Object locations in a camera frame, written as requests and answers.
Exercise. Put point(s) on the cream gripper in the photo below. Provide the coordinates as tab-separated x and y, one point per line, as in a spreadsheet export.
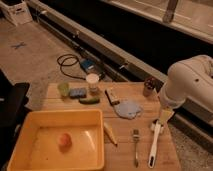
165	115

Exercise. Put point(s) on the black and tan eraser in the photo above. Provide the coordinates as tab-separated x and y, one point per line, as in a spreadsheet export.
113	100

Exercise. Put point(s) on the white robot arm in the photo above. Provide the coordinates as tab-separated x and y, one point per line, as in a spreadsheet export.
190	78

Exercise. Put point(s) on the white paper cup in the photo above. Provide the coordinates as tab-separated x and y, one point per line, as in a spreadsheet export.
92	80

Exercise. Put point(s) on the green plastic cup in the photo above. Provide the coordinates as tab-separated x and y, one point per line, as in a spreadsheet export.
63	89

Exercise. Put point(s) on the blue cloth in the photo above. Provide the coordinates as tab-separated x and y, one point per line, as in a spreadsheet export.
127	109

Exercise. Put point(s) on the green cucumber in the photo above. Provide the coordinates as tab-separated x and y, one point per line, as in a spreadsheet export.
92	100

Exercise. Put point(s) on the blue power box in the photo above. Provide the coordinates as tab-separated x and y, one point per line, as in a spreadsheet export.
87	65

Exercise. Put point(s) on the orange peach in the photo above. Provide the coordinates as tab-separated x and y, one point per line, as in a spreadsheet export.
64	140

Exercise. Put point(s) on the yellow plastic tub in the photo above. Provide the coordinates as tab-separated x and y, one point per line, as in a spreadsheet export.
37	145

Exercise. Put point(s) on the black chair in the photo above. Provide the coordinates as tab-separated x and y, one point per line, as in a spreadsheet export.
12	112

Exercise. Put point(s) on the white cardboard box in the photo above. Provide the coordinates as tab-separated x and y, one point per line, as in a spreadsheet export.
17	14

